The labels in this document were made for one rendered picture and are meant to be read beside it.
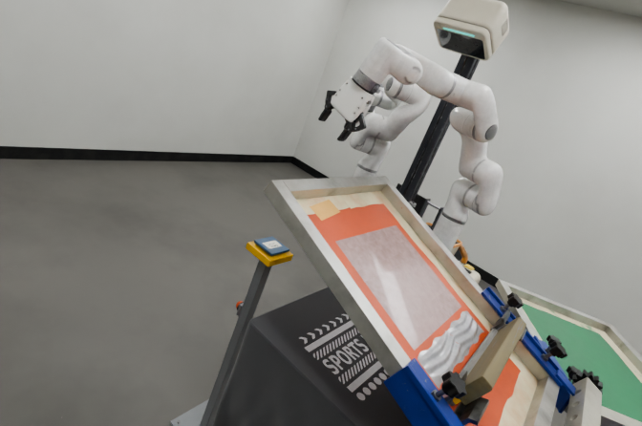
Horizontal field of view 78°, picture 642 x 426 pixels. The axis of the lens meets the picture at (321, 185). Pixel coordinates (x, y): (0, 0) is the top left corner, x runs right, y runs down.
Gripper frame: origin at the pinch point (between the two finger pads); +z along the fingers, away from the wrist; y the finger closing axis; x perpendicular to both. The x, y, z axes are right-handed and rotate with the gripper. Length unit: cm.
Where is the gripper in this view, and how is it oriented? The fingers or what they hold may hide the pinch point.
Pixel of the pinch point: (331, 127)
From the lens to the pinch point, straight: 118.8
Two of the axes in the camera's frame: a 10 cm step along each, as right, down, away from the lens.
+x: -5.8, 0.3, -8.1
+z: -5.5, 7.2, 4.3
